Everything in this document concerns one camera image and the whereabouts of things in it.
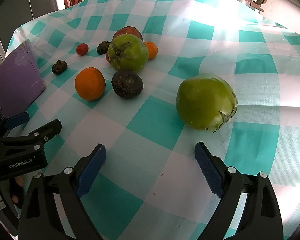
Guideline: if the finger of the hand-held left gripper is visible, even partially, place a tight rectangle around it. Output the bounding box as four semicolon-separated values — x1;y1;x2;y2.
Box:
0;119;62;153
0;112;30;140

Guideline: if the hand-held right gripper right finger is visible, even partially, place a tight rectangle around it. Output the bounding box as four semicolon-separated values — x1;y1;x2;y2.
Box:
194;142;283;240

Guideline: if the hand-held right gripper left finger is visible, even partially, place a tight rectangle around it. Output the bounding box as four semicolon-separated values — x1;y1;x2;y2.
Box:
18;144;107;240

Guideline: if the small dark water chestnut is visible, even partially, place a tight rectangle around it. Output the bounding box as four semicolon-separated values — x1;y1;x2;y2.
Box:
97;41;112;55
52;60;68;75

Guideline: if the brown-red round fruit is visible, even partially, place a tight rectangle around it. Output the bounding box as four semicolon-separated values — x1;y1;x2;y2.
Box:
112;26;143;42

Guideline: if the person's left hand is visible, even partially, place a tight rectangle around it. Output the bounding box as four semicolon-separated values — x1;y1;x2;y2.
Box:
9;175;25;208

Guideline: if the purple flat box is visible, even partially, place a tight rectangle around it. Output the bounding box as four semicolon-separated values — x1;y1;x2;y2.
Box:
0;39;46;124

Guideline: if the large orange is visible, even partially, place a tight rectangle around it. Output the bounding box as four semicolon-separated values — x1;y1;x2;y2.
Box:
74;67;106;101

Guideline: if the teal white checkered tablecloth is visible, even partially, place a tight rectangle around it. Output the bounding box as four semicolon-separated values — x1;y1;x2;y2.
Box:
5;0;300;240

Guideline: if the large dark water chestnut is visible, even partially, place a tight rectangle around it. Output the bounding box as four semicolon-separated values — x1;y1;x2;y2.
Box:
111;70;144;99

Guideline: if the green tomato with calyx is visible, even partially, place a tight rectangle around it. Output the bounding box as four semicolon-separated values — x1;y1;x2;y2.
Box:
107;34;149;73

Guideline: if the grey refrigerator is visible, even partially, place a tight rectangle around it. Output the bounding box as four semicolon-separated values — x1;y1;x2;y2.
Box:
0;0;65;63

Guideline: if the small orange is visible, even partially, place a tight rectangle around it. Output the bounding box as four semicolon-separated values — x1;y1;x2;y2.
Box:
143;41;158;60

